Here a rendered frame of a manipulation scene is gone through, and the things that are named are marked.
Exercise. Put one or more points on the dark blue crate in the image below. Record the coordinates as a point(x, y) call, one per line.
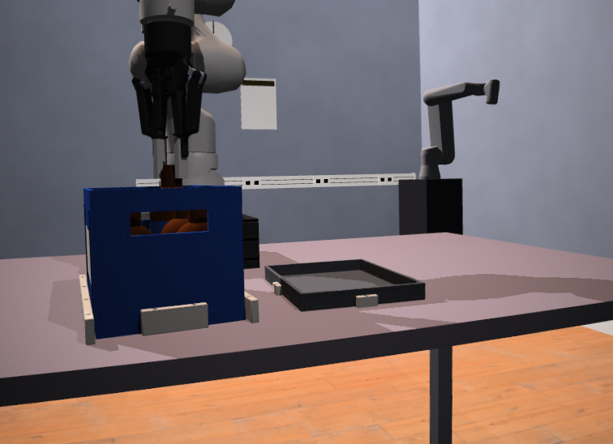
point(127, 274)

